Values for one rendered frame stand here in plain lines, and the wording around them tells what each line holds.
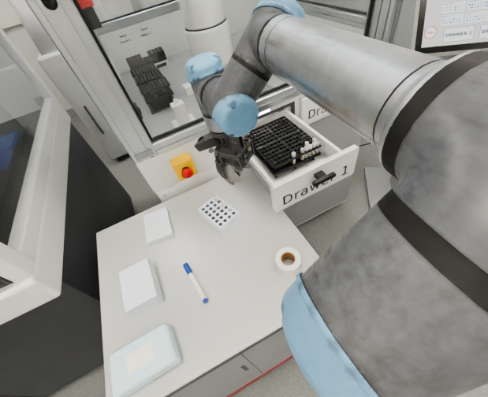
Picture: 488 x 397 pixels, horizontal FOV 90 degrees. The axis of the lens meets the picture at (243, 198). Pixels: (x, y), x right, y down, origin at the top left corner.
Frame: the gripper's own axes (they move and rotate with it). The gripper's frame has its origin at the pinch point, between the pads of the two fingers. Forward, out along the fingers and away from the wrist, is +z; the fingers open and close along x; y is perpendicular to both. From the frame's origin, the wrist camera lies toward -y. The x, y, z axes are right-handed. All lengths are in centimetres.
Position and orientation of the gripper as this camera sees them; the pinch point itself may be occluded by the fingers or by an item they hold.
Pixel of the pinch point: (233, 176)
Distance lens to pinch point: 76.1
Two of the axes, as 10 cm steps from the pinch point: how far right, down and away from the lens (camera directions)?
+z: 1.9, 5.9, 7.8
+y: 8.5, 2.9, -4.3
